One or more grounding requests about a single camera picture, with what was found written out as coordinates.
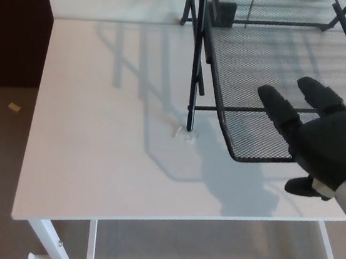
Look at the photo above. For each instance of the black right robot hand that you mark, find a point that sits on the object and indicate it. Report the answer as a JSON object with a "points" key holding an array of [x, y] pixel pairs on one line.
{"points": [[325, 145]]}

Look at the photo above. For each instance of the black metal file tray frame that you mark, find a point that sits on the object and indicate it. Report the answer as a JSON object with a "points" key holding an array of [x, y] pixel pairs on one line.
{"points": [[194, 75]]}

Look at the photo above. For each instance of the dark brown panel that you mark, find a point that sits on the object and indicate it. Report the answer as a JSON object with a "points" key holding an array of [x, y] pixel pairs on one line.
{"points": [[12, 21]]}

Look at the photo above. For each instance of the clear tape blob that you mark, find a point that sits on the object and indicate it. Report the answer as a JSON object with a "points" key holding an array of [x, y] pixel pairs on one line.
{"points": [[187, 137]]}

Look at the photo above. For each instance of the small black box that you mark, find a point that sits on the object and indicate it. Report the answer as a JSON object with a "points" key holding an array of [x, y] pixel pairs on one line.
{"points": [[226, 14]]}

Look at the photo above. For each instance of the yellow paper scrap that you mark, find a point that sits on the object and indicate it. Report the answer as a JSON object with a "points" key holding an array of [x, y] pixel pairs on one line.
{"points": [[14, 107]]}

